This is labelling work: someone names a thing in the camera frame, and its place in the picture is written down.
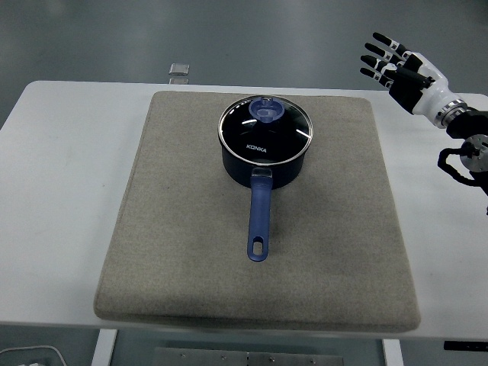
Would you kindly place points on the grey metal plate with screws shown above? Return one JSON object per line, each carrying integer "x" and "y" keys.
{"x": 249, "y": 356}

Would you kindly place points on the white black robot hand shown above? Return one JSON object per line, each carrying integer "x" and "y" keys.
{"x": 432, "y": 89}

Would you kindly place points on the glass pot lid blue knob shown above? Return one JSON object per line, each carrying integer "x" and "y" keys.
{"x": 265, "y": 131}

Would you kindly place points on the silver square floor plate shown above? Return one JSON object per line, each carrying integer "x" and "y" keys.
{"x": 178, "y": 68}

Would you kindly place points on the beige fabric mat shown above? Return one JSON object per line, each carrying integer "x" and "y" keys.
{"x": 257, "y": 228}

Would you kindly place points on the black flat bar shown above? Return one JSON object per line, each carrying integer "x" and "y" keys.
{"x": 466, "y": 345}

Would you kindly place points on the white table leg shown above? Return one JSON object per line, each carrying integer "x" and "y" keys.
{"x": 103, "y": 347}
{"x": 392, "y": 352}

